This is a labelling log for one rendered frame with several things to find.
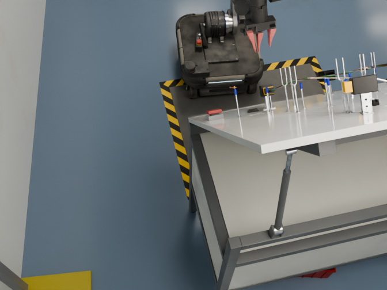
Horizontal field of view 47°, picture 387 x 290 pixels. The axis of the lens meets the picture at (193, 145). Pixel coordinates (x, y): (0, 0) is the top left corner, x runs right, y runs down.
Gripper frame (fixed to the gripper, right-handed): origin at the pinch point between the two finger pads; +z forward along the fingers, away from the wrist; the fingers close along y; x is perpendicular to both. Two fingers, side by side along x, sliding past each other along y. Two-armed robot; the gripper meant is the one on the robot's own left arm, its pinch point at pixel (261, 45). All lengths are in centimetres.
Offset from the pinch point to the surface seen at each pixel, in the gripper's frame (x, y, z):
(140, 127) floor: 102, -69, 82
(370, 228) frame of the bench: -26, 32, 70
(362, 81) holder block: -55, 15, -9
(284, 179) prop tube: -50, -3, 21
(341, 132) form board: -73, 5, -8
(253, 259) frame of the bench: -35, -14, 68
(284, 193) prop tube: -49, -4, 27
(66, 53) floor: 162, -119, 45
